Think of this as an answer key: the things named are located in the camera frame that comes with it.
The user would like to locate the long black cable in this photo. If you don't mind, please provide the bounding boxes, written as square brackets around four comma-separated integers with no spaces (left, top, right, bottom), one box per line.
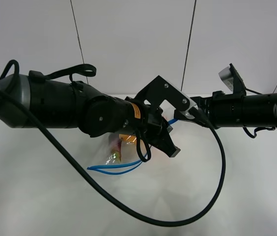
[0,80,226,220]

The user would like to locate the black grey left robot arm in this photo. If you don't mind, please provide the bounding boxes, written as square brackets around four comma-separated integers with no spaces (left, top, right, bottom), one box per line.
[0,75,179,157]

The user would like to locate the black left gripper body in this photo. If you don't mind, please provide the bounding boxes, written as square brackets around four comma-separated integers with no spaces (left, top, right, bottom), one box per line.
[125,97,168,145]

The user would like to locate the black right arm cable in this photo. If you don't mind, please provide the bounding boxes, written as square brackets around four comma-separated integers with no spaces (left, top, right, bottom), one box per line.
[242,125,277,139]

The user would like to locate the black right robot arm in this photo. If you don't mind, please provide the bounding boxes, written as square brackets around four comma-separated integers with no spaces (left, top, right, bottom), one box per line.
[192,91,277,128]

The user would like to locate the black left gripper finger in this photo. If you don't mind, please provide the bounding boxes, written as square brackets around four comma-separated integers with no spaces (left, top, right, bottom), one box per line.
[150,122,181,157]

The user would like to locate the yellow pear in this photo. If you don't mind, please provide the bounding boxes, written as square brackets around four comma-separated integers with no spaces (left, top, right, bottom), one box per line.
[119,134,137,145]

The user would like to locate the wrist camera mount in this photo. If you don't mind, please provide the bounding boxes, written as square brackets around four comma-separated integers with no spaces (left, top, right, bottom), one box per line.
[219,63,247,95]
[135,76,200,119]

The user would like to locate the clear blue-zip file bag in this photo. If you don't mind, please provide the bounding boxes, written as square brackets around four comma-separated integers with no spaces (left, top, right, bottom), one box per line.
[86,133,142,176]

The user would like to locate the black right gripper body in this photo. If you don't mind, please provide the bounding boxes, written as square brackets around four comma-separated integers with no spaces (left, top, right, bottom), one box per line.
[191,92,227,128]

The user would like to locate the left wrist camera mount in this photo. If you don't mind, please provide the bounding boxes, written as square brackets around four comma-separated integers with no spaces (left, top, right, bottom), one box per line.
[135,76,200,119]

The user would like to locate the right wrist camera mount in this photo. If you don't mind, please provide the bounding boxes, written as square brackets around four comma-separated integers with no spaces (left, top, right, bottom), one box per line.
[219,63,247,95]

